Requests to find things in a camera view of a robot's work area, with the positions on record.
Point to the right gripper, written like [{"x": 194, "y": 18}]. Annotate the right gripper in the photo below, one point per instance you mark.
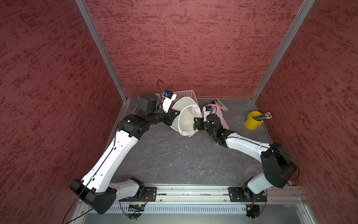
[{"x": 199, "y": 122}]

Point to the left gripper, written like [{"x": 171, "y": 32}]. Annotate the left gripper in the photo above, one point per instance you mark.
[{"x": 172, "y": 113}]

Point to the cream baseball cap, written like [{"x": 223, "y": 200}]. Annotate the cream baseball cap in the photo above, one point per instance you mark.
[{"x": 184, "y": 122}]

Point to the pink baseball cap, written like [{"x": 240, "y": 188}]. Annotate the pink baseball cap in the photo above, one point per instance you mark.
[{"x": 218, "y": 112}]

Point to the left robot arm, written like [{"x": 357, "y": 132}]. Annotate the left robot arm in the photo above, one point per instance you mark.
[{"x": 95, "y": 188}]

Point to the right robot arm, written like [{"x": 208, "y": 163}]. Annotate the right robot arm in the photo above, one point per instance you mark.
[{"x": 278, "y": 167}]

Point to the pink perforated plastic basket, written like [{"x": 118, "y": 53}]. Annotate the pink perforated plastic basket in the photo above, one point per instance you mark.
[{"x": 179, "y": 95}]

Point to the yellow pencil cup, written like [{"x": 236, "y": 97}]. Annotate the yellow pencil cup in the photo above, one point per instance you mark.
[{"x": 251, "y": 123}]

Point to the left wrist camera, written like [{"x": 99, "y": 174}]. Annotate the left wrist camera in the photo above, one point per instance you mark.
[{"x": 169, "y": 97}]

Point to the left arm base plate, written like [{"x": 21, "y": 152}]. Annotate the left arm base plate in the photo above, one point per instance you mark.
[{"x": 146, "y": 194}]

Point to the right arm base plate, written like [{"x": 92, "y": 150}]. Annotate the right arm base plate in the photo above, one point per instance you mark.
[{"x": 245, "y": 195}]

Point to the aluminium front rail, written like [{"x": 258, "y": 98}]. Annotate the aluminium front rail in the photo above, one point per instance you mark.
[{"x": 218, "y": 194}]

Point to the left corner aluminium post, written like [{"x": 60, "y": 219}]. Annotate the left corner aluminium post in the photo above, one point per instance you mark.
[{"x": 85, "y": 13}]

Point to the corner aluminium post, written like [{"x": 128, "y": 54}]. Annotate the corner aluminium post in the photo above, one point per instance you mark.
[
  {"x": 293, "y": 29},
  {"x": 85, "y": 13}
]

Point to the right corner aluminium post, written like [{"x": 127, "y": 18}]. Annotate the right corner aluminium post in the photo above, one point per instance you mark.
[{"x": 293, "y": 29}]

